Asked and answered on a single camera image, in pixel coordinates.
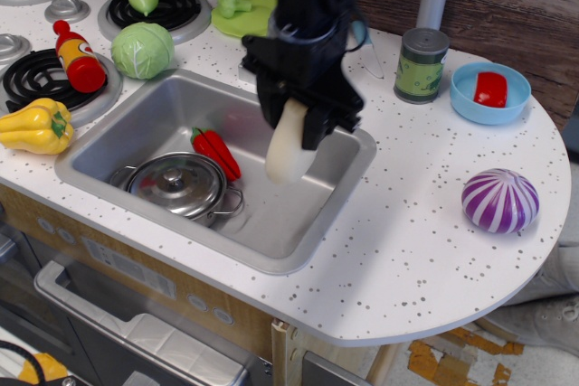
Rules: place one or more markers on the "red toy ketchup bottle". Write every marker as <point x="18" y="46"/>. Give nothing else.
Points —
<point x="81" y="66"/>

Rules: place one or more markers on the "green toy broccoli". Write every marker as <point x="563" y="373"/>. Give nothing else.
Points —
<point x="228" y="8"/>

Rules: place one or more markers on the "silver stove knob left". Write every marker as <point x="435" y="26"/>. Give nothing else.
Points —
<point x="13" y="47"/>

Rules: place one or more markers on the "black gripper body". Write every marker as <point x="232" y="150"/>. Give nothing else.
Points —
<point x="312" y="70"/>

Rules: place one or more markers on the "yellow toy bell pepper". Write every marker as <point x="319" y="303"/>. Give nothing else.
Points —
<point x="43" y="127"/>

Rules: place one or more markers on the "front left stove burner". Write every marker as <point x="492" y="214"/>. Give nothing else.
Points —
<point x="40" y="75"/>

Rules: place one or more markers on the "green plastic plate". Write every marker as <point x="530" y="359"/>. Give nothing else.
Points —
<point x="255" y="22"/>

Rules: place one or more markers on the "red toy food piece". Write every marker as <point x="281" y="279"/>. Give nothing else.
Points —
<point x="491" y="89"/>

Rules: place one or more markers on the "grey sink basin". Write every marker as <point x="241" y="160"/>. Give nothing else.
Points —
<point x="279" y="227"/>

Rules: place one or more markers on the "green toy cabbage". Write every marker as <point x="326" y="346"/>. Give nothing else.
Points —
<point x="141" y="51"/>

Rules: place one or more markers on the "silver stove knob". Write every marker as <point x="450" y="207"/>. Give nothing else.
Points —
<point x="70" y="11"/>
<point x="13" y="47"/>

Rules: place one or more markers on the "yellow object bottom left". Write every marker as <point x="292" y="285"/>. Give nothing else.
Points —
<point x="52" y="369"/>

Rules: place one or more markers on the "blue handled toy knife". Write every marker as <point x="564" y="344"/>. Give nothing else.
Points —
<point x="366" y="49"/>

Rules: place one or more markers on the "green labelled toy can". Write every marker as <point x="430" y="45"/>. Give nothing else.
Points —
<point x="420" y="65"/>

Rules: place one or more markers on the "cream detergent bottle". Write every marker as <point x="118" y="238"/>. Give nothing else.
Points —
<point x="286" y="160"/>

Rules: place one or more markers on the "silver oven door handle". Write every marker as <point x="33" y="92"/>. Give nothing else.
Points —
<point x="126" y="344"/>

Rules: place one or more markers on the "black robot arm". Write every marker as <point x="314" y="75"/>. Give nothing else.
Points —
<point x="311" y="20"/>

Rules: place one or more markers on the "red toy chili pepper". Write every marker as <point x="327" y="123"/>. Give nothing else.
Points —
<point x="208" y="143"/>

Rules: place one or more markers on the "steel pot with lid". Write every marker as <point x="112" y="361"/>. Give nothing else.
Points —
<point x="187" y="184"/>

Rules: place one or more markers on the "purple striped toy onion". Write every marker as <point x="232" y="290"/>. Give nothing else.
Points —
<point x="500" y="201"/>

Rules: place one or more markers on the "silver stove knob middle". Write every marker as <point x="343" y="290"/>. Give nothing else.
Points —
<point x="70" y="11"/>

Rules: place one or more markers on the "back right stove burner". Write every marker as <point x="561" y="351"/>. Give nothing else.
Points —
<point x="183" y="19"/>

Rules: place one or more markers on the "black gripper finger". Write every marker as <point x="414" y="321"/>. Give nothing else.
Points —
<point x="273" y="96"/>
<point x="318" y="123"/>

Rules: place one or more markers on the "blue plastic bowl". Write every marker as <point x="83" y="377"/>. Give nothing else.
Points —
<point x="463" y="82"/>

